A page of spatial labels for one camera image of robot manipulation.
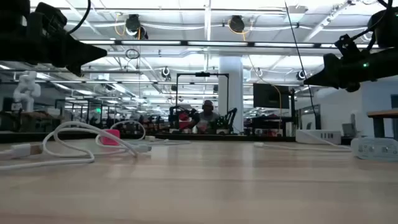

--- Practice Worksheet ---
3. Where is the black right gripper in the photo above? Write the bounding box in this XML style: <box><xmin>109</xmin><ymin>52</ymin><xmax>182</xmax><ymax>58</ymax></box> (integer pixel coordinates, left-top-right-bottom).
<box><xmin>303</xmin><ymin>48</ymin><xmax>398</xmax><ymax>93</ymax></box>

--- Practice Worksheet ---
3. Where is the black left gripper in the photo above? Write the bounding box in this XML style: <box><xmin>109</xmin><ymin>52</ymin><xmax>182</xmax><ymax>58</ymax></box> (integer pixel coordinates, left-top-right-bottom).
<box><xmin>18</xmin><ymin>12</ymin><xmax>108</xmax><ymax>77</ymax></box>

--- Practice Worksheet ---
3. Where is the white USB charging hub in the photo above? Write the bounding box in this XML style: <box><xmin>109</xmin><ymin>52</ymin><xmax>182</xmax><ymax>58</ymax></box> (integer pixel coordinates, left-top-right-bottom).
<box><xmin>294</xmin><ymin>129</ymin><xmax>342</xmax><ymax>146</ymax></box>

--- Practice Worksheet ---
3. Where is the pink USB charger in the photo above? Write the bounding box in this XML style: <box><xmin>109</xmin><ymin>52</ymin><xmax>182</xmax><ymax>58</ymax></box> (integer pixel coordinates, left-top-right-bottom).
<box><xmin>99</xmin><ymin>129</ymin><xmax>121</xmax><ymax>147</ymax></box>

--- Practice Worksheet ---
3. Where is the light blue charger cube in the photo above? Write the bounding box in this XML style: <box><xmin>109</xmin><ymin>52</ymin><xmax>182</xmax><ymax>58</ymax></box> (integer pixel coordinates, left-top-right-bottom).
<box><xmin>350</xmin><ymin>137</ymin><xmax>398</xmax><ymax>162</ymax></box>

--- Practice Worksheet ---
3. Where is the grey chair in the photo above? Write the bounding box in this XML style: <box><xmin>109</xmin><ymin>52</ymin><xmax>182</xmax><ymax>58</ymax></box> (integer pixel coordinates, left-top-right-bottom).
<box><xmin>341</xmin><ymin>123</ymin><xmax>357</xmax><ymax>138</ymax></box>

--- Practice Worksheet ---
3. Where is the black monitor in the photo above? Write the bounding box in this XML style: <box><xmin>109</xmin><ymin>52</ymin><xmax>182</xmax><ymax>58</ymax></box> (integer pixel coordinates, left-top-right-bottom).
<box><xmin>252</xmin><ymin>83</ymin><xmax>290</xmax><ymax>110</ymax></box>

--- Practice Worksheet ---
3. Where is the wooden side table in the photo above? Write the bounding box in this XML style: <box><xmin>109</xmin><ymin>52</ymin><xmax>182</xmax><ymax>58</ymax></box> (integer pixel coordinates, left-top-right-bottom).
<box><xmin>366</xmin><ymin>108</ymin><xmax>398</xmax><ymax>139</ymax></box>

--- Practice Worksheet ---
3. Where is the ceiling light bar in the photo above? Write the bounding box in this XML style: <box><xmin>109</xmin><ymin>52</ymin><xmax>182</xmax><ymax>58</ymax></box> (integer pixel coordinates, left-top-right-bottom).
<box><xmin>79</xmin><ymin>39</ymin><xmax>380</xmax><ymax>49</ymax></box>

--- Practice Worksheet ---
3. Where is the white pillar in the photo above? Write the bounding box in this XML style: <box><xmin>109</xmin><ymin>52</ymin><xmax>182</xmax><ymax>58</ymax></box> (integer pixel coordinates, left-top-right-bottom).
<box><xmin>218</xmin><ymin>55</ymin><xmax>244</xmax><ymax>134</ymax></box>

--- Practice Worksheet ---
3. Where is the red background object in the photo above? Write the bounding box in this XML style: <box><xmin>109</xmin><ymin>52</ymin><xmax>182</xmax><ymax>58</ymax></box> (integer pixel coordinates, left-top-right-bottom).
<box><xmin>178</xmin><ymin>111</ymin><xmax>191</xmax><ymax>130</ymax></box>

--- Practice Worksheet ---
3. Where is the black gantry stand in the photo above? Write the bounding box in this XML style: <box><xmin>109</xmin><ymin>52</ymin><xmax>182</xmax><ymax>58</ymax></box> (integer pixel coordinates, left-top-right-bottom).
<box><xmin>175</xmin><ymin>71</ymin><xmax>230</xmax><ymax>125</ymax></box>

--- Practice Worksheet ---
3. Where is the person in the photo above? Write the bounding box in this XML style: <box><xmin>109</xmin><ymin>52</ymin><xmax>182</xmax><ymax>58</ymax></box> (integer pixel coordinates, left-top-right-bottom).
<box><xmin>194</xmin><ymin>100</ymin><xmax>221</xmax><ymax>134</ymax></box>

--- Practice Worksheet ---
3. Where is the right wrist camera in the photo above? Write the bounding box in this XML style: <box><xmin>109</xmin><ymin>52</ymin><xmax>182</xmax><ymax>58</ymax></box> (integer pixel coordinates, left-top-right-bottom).
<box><xmin>334</xmin><ymin>33</ymin><xmax>363</xmax><ymax>58</ymax></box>

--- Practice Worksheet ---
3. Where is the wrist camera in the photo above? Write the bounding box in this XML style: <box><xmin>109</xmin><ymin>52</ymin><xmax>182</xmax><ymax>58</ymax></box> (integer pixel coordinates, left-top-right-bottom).
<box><xmin>334</xmin><ymin>33</ymin><xmax>363</xmax><ymax>58</ymax></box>
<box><xmin>27</xmin><ymin>2</ymin><xmax>68</xmax><ymax>38</ymax></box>

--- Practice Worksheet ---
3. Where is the thin black hanging cable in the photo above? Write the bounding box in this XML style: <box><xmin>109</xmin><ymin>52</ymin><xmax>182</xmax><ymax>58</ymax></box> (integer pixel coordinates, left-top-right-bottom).
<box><xmin>284</xmin><ymin>0</ymin><xmax>322</xmax><ymax>130</ymax></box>

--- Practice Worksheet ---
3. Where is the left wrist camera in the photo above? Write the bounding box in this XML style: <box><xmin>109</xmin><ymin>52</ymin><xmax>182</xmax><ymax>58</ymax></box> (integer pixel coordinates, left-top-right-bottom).
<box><xmin>27</xmin><ymin>2</ymin><xmax>68</xmax><ymax>38</ymax></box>

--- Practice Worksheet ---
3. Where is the yellow hanging cable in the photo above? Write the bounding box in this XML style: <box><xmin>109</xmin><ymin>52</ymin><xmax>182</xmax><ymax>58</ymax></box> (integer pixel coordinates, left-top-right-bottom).
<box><xmin>270</xmin><ymin>82</ymin><xmax>283</xmax><ymax>131</ymax></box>

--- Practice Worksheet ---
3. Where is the black ceiling cable reel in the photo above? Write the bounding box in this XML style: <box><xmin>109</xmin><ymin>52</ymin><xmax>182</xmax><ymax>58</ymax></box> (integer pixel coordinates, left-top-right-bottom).
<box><xmin>228</xmin><ymin>14</ymin><xmax>246</xmax><ymax>34</ymax></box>
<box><xmin>125</xmin><ymin>14</ymin><xmax>149</xmax><ymax>40</ymax></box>

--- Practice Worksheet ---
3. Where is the black aluminium table frame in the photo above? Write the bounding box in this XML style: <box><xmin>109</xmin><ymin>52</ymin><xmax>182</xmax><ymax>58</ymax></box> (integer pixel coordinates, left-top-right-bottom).
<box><xmin>0</xmin><ymin>132</ymin><xmax>296</xmax><ymax>144</ymax></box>

